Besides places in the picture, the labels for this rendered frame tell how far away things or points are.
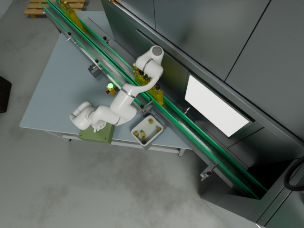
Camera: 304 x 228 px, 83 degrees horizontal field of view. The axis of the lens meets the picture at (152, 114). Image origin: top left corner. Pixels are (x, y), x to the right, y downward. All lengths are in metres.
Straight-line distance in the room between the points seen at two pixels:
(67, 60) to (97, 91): 0.55
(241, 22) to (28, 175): 2.66
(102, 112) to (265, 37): 0.75
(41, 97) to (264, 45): 1.83
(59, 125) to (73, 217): 1.14
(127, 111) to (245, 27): 0.60
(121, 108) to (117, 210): 1.56
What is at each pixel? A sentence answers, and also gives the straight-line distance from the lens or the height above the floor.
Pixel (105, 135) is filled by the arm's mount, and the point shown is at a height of 0.84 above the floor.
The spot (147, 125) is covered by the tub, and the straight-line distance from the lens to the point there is 1.46.
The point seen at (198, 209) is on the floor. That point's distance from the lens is 2.19.
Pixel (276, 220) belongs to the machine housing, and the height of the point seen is 1.43.
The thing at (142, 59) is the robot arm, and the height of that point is 1.49.
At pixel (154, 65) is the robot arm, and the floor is 1.47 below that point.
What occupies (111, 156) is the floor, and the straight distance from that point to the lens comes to 2.28.
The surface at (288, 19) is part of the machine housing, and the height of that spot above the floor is 1.78.
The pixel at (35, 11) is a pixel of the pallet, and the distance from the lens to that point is 4.29.
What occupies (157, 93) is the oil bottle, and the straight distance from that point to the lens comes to 1.21.
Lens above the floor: 2.15
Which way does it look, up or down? 68 degrees down
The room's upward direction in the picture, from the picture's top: 12 degrees counter-clockwise
